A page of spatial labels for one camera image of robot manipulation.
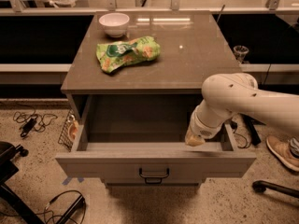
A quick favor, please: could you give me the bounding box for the grey top drawer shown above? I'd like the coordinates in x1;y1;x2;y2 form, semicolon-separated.
55;94;258;185

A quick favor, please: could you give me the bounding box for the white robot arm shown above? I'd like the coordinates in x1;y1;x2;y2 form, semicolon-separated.
185;73;299;147

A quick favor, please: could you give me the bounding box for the grey drawer cabinet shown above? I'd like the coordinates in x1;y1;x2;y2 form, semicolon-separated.
60;10;252;189

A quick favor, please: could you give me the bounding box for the black bar on floor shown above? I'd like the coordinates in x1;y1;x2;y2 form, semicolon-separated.
242;115;261;146

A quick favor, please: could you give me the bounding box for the black chair leg with caster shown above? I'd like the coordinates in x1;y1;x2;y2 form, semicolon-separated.
252;180;299;198

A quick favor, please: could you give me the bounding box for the tan shoe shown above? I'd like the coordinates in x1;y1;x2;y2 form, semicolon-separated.
266;135;299;172

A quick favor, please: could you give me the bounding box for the clear glass cup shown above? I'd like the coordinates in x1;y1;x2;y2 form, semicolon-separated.
233;45;249;63

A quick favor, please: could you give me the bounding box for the green snack bag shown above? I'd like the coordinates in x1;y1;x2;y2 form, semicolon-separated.
96;36;161;74

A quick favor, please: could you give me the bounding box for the blue tape cross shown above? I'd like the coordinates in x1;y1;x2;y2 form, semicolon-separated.
62;177;84;186

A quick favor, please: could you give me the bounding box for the white bowl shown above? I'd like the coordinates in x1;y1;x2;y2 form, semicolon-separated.
99;13;130;37

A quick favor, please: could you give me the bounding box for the black office chair base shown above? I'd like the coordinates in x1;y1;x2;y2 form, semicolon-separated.
0;141;45;224

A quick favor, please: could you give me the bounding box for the black cable loop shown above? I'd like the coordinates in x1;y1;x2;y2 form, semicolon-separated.
229;120;252;149

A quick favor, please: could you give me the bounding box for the wire basket with items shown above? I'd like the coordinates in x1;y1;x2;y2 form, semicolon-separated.
58;110;78;151

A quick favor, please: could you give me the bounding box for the black power adapter with cable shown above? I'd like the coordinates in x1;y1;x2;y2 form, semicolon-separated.
13;105;58;138

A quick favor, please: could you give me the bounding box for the black stand with cables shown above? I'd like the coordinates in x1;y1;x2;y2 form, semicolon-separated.
42;189;87;224

